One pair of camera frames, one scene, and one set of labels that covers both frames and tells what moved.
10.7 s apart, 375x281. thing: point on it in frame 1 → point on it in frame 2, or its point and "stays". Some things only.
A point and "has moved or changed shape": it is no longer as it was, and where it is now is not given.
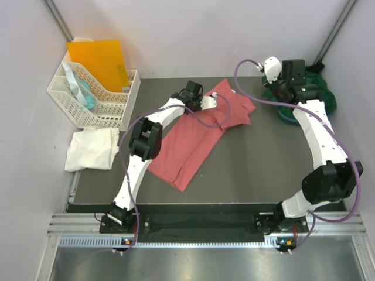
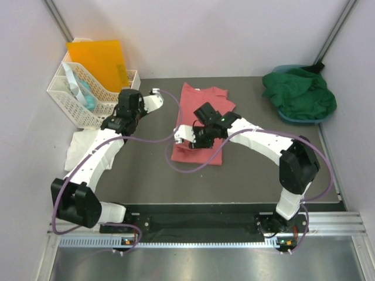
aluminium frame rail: x=56 y=15 stays
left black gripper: x=197 y=98 → x=143 y=112
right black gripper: x=270 y=87 → x=198 y=144
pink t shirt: x=188 y=142 has moved or changed shape
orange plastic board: x=104 y=60 stays
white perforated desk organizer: x=87 y=102 stays
